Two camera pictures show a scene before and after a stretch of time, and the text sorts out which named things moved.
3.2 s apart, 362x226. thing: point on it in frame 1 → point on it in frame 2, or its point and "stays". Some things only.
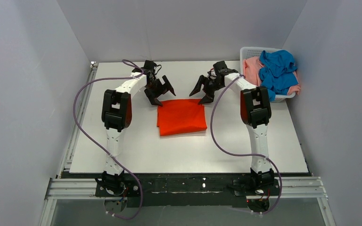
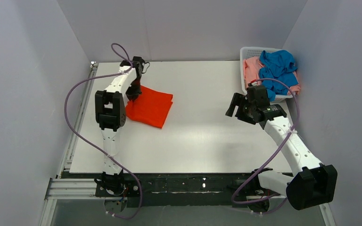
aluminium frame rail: x=59 y=186 stays
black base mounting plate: x=188 y=190 stays
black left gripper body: x=157 y=88 → x=133 y=92
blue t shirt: x=276 y=73 stays
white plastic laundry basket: x=248 y=52 stays
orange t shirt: x=177 y=117 → x=151 y=107
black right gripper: x=208 y=86 → x=240 y=108
